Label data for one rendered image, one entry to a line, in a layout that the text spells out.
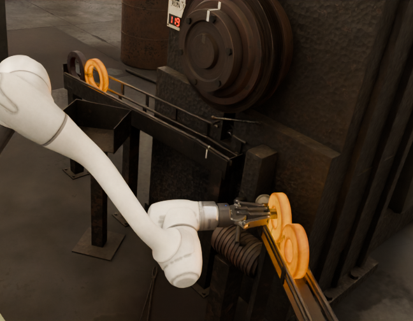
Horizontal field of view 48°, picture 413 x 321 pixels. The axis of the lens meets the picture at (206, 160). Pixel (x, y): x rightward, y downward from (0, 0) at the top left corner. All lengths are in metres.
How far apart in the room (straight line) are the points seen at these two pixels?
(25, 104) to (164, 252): 0.51
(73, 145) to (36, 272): 1.21
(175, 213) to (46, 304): 0.97
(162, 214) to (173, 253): 0.16
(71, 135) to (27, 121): 0.11
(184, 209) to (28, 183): 1.66
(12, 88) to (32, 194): 1.72
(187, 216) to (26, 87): 0.57
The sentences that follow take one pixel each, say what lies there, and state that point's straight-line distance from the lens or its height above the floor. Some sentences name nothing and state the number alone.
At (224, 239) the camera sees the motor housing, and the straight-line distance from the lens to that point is 1.72.
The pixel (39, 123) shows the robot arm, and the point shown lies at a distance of 1.16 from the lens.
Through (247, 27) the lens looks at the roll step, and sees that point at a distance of 1.58.
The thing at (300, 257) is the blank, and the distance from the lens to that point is 1.33.
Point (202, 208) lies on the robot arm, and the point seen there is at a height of 0.77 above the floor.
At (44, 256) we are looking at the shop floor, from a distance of 2.40.
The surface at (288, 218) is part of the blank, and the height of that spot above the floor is 0.77.
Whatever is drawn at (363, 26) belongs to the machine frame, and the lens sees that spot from 1.54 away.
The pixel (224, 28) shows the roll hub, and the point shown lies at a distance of 1.57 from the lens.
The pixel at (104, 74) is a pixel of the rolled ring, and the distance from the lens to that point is 2.45.
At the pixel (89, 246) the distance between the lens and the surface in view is 2.42.
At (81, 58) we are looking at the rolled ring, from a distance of 2.62.
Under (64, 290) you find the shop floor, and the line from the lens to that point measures 2.23.
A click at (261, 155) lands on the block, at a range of 1.68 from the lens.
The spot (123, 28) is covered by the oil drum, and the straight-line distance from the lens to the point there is 4.75.
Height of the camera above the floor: 1.60
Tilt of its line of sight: 30 degrees down
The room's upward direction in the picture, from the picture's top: 8 degrees clockwise
